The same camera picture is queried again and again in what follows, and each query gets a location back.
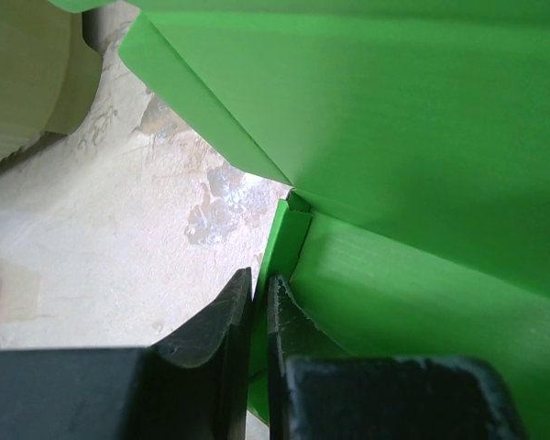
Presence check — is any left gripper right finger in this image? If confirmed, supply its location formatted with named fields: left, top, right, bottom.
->
left=267, top=274, right=528, bottom=439

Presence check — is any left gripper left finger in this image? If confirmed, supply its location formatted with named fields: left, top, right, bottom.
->
left=0, top=269, right=253, bottom=439

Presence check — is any olive green plastic bin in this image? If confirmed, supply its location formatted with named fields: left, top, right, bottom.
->
left=0, top=1, right=102, bottom=162

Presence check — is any green paper box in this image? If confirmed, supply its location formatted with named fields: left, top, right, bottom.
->
left=49, top=0, right=550, bottom=440

